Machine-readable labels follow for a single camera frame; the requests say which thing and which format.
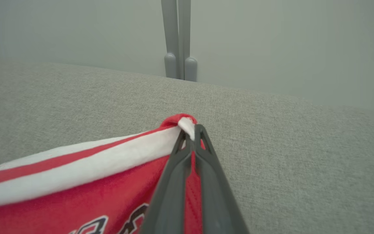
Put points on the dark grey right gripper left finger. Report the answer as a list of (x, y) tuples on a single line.
[(169, 201)]

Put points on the red basketball jersey white trim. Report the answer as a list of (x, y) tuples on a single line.
[(60, 211)]

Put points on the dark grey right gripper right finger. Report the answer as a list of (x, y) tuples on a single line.
[(216, 201)]

